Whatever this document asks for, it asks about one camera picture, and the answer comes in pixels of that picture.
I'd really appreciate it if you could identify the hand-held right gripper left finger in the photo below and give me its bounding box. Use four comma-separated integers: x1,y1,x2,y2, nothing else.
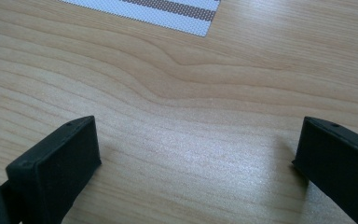
0,115,103,224

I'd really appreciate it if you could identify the white brown striped woven mat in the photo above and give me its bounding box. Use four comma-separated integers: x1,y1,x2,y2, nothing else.
58,0,222,38

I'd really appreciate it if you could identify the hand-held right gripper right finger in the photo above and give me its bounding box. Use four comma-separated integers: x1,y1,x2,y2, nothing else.
292,116,358,224

